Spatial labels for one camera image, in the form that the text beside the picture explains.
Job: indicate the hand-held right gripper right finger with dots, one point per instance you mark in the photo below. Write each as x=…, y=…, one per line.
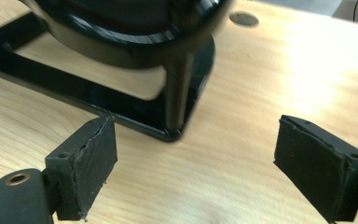
x=317, y=165

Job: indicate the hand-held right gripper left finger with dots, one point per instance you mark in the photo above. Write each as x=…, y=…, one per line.
x=87, y=168

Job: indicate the red and black two-tier rack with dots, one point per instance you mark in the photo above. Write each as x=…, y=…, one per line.
x=74, y=87

